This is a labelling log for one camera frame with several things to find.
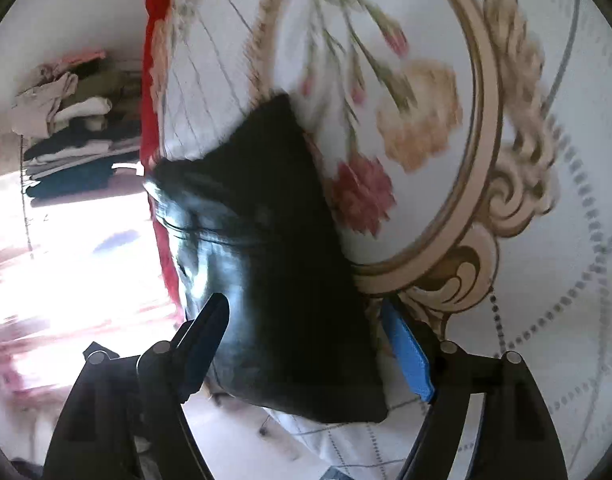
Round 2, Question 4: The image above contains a red floral blanket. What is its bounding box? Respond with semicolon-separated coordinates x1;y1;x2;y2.
138;0;189;323

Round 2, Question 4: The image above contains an olive padded jacket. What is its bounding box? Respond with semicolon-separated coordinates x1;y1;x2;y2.
78;66;143;107

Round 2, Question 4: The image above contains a black leather jacket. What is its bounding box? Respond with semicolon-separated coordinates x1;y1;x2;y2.
145;91;390;424

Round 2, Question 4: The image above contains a dark green garment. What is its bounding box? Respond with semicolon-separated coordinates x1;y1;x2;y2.
25;162;114;200

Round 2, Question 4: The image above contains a metal clothes rack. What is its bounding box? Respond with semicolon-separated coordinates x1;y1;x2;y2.
16;55;144;261

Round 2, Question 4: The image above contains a pile of pale pink clothes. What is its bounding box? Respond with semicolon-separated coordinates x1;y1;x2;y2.
11;62;81;137

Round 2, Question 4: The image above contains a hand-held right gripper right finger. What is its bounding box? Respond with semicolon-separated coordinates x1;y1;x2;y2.
380;295;570;480

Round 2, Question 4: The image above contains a white hanging garment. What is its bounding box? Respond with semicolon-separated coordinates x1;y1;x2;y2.
52;96;113;127

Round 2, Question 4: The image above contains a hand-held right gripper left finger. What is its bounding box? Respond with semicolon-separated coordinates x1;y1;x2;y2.
45;293;231;480

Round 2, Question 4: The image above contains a white lattice print sheet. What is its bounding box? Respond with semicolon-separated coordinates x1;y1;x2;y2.
156;0;612;480

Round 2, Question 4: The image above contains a pink sheer curtain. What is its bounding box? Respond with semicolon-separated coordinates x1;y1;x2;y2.
0;132;184;413

